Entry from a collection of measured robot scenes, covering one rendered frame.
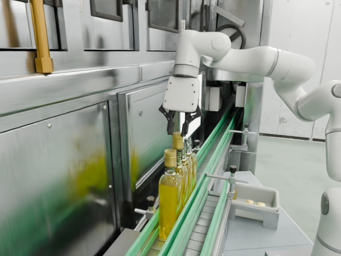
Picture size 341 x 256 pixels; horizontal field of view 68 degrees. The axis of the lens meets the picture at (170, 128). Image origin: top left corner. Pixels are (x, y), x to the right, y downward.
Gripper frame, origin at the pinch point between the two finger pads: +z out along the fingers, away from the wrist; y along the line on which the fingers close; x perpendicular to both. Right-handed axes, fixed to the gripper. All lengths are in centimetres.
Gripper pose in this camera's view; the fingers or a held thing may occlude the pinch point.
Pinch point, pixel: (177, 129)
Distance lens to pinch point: 75.5
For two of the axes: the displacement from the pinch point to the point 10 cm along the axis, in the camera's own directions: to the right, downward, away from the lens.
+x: 3.3, 0.4, 9.4
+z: -1.4, 9.9, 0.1
